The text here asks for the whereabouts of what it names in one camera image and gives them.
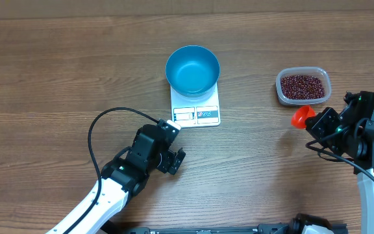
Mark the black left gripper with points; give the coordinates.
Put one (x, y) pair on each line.
(171, 162)

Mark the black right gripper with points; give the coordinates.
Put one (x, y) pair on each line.
(318, 129)

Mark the red measuring scoop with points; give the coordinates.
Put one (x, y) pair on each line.
(301, 115)

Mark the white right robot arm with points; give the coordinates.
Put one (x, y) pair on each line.
(363, 163)

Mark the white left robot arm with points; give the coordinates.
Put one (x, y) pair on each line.
(107, 198)

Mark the white digital kitchen scale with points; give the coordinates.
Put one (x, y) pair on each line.
(200, 111)

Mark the teal plastic bowl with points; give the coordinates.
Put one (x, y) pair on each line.
(192, 70)

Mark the red azuki beans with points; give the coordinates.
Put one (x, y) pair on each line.
(302, 87)

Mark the clear plastic container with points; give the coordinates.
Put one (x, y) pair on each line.
(313, 71)

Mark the brown cardboard backdrop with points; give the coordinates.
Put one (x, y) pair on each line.
(23, 9)

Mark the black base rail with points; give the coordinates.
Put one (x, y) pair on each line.
(301, 224)

